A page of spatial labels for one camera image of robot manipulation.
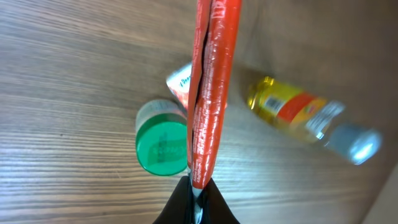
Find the yellow liquid Vim bottle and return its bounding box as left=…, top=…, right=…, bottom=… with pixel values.
left=247, top=76, right=382, bottom=165

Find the red-lidded white cup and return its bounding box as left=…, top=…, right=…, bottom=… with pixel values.
left=135, top=100, right=187, bottom=176

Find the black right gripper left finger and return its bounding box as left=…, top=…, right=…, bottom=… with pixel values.
left=154, top=176, right=192, bottom=224

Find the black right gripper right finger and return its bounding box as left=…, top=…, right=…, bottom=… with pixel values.
left=198, top=179, right=239, bottom=224

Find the red stick sachet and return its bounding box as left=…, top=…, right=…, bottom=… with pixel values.
left=187, top=0, right=242, bottom=191

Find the red tissue packet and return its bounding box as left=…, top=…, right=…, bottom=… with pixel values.
left=166, top=63, right=192, bottom=110

